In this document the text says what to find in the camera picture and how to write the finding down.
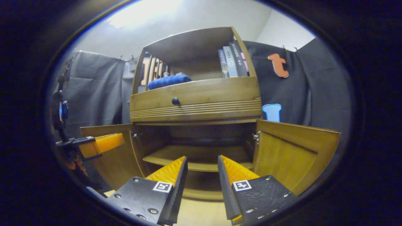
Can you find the wooden inner shelf board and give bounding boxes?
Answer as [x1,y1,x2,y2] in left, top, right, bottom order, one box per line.
[143,146,253,172]

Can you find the wooden shoe cabinet door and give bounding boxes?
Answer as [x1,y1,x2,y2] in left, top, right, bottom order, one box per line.
[80,123,148,191]
[251,119,341,196]

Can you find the wooden cabinet drawer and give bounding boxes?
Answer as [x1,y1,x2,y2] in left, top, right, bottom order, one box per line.
[130,77,263,123]

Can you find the blue folded towel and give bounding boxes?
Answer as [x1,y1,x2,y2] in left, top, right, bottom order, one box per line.
[148,74,193,91]

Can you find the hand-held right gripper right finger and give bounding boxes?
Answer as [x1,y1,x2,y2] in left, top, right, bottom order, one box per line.
[217,155,299,225]

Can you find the black backdrop cloth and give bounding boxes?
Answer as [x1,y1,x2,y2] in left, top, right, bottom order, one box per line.
[50,38,352,189]

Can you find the dark blue book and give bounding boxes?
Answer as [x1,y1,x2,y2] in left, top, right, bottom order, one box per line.
[218,49,230,78]

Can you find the wooden double-door shoe cabinet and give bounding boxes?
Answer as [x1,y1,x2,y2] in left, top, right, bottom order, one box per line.
[80,27,341,201]

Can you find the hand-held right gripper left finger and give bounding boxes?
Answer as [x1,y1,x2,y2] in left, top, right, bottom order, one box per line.
[107,156,188,226]

